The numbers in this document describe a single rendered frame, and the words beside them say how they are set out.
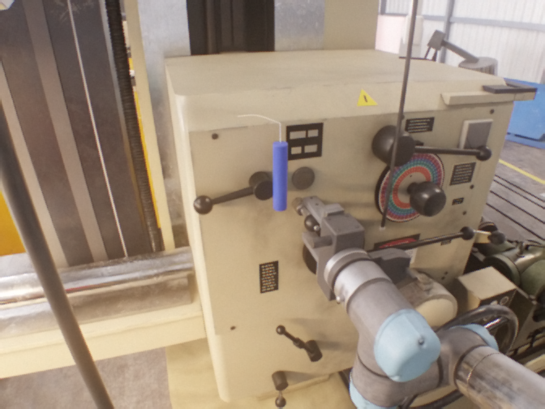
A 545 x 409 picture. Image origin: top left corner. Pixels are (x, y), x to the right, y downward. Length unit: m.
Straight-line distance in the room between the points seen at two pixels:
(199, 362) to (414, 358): 1.42
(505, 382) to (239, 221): 0.49
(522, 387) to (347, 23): 1.21
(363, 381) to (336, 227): 0.21
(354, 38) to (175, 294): 1.09
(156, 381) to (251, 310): 1.72
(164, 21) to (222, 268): 0.79
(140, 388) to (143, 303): 1.35
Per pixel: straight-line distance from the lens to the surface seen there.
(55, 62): 1.28
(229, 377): 1.04
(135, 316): 1.21
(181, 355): 1.83
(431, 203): 0.77
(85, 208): 1.43
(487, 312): 0.87
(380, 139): 0.71
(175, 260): 1.17
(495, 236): 1.12
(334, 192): 0.74
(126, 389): 2.54
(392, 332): 0.44
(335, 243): 0.52
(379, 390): 0.52
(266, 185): 0.63
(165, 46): 1.24
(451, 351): 0.57
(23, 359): 1.39
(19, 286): 1.27
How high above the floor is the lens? 2.02
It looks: 30 degrees down
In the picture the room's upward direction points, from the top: straight up
